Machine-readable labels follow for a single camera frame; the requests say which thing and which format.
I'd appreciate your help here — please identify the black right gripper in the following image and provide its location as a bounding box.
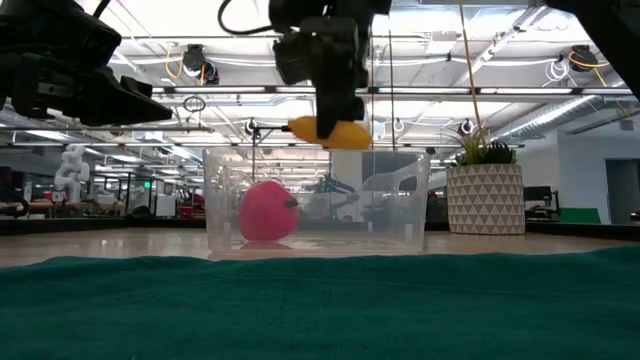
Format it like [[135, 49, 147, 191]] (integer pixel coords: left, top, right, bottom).
[[273, 17, 370, 140]]

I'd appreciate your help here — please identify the potted plant in patterned pot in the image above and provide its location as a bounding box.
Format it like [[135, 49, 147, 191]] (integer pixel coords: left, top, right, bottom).
[[442, 124, 526, 236]]

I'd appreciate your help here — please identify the black metal table frame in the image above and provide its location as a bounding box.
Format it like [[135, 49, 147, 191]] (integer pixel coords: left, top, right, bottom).
[[0, 215, 640, 237]]

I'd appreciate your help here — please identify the yellow toy banana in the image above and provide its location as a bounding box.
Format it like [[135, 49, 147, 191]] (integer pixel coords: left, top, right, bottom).
[[287, 115, 374, 151]]

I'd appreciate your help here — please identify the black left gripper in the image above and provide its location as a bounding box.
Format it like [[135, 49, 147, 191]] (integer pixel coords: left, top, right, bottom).
[[0, 0, 174, 127]]

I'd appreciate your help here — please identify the clear plastic tupperware container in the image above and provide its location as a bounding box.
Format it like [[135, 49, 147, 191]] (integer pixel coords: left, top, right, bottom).
[[202, 147, 432, 254]]

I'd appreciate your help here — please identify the yellow cable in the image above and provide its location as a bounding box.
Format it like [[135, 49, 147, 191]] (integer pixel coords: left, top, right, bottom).
[[458, 0, 485, 135]]

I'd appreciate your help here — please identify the green board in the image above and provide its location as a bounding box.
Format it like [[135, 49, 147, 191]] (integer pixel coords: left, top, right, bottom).
[[558, 207, 601, 225]]

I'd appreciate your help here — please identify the red toy apple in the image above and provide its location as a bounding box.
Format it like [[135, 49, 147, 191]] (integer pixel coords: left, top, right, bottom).
[[237, 180, 300, 243]]

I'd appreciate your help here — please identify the dark green cloth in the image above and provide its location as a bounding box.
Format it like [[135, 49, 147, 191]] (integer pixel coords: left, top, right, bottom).
[[0, 244, 640, 360]]

